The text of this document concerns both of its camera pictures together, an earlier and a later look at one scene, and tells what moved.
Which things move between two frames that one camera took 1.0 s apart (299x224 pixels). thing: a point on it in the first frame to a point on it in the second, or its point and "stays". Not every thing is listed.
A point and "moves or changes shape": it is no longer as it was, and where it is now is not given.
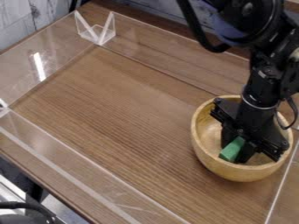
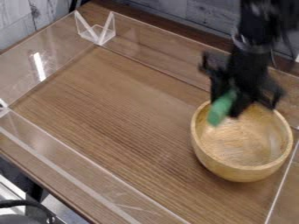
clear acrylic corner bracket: (97, 34) stays
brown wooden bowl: (256, 169) stays
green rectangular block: (230, 151) moves or changes shape
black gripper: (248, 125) to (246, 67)
